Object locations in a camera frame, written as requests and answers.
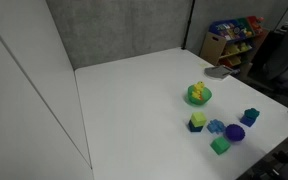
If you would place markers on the yellow bear plush toy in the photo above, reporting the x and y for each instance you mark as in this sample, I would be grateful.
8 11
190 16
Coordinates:
199 87

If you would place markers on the light blue knobbed block toy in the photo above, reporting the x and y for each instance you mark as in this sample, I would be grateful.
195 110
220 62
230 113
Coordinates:
215 126

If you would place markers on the wooden toy storage shelf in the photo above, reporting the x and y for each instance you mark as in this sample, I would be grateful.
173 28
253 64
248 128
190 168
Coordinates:
213 46

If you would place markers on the lime green cube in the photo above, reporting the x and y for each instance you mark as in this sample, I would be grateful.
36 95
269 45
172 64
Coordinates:
198 118

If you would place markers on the dark blue cube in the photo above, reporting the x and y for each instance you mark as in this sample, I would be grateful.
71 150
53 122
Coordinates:
193 128

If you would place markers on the green plastic bowl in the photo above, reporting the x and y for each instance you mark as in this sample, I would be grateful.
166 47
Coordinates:
206 98

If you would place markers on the grey folded cloth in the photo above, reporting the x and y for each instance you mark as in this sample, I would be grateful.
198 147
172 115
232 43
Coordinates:
217 71

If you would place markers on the black vertical pole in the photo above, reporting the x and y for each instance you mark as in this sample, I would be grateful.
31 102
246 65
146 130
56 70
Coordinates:
188 25

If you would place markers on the purple spiky ball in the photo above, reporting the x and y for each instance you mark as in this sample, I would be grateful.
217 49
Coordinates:
235 132

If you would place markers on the blue storage bin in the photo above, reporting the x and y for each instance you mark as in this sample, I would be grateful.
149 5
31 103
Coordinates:
227 30

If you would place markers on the teal knobbed block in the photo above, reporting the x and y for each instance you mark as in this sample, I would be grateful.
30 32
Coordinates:
251 113

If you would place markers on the red storage bin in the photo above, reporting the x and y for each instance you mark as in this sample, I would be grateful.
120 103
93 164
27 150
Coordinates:
255 23

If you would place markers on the grey office chair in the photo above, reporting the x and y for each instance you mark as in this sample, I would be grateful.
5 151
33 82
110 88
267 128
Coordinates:
285 50

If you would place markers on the black equipment rack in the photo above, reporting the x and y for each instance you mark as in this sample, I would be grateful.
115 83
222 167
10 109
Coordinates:
284 160

